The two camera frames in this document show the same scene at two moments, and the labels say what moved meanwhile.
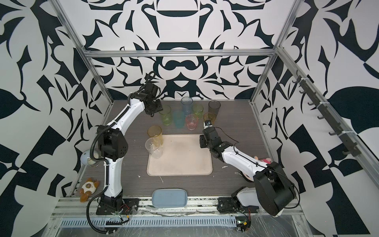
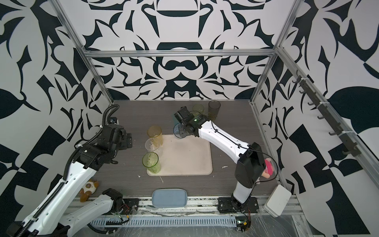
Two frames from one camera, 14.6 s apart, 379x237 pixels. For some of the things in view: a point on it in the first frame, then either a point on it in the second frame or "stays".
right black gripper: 201,140 → 180,130
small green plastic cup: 198,109 stays
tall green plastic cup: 166,114 → 150,160
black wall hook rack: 327,113 stays
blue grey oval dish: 170,198 stays
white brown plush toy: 89,188 stays
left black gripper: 158,102 → 128,141
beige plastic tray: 182,155 stays
